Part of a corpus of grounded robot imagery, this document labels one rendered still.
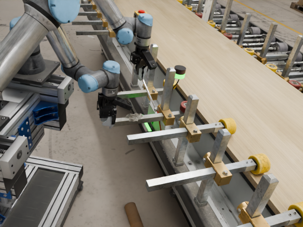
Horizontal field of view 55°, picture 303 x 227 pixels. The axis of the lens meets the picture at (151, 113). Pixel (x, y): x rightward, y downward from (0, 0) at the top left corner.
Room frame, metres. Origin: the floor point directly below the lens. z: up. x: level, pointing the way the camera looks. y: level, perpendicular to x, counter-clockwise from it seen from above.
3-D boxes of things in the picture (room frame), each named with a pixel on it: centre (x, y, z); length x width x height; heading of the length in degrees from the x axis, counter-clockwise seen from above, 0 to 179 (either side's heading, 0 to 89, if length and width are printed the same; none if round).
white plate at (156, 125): (1.32, -0.03, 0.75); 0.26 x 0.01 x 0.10; 25
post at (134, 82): (1.77, 0.15, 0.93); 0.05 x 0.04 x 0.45; 25
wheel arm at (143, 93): (1.46, 0.10, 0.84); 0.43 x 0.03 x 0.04; 115
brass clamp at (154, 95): (1.51, 0.03, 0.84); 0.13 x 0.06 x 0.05; 25
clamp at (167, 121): (1.29, -0.08, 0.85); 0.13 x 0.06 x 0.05; 25
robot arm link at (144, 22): (1.45, 0.10, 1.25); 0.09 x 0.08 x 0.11; 99
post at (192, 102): (1.08, -0.17, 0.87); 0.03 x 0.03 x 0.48; 25
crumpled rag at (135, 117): (1.19, 0.08, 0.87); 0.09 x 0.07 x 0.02; 115
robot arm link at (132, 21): (1.42, 0.20, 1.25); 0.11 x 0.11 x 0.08; 9
